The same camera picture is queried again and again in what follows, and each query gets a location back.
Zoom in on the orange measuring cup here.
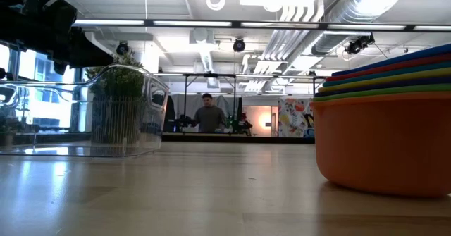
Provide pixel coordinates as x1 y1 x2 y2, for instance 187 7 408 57
309 91 451 198

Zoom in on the black table frame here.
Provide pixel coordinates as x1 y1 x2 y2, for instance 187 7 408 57
0 132 316 144

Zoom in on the clear plastic basket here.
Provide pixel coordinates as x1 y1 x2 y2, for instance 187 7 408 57
0 63 171 159

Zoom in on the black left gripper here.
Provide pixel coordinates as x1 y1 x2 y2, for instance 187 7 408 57
0 0 114 75

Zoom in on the teal measuring cup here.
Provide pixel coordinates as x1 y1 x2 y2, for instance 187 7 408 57
322 60 451 87

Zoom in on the pink measuring cup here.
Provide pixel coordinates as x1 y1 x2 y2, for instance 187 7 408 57
326 52 451 82

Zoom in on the floral poster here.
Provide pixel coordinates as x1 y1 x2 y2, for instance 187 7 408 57
277 97 316 138

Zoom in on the silver ventilation duct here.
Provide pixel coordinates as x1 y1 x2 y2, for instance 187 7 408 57
311 0 409 56

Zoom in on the green measuring cup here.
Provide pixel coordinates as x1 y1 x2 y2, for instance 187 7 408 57
312 83 451 102

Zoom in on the blue measuring cup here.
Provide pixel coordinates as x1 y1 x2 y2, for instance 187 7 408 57
330 44 451 77

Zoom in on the black metal frame stand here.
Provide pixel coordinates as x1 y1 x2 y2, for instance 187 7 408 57
312 75 330 96
183 72 237 133

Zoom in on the overhead light bar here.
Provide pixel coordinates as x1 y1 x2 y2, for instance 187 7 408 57
72 18 451 32

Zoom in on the yellow measuring cup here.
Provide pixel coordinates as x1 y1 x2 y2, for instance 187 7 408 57
318 68 451 93

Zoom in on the purple measuring cup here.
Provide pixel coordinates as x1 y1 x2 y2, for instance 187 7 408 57
315 75 451 98

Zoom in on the green plant in striped pot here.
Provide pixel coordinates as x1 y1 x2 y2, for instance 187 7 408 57
85 49 146 145

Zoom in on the person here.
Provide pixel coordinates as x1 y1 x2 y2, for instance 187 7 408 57
192 93 228 134

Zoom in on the white ring light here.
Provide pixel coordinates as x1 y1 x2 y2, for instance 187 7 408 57
206 0 226 11

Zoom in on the black ceiling spotlight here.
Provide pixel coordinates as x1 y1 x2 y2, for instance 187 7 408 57
345 33 376 56

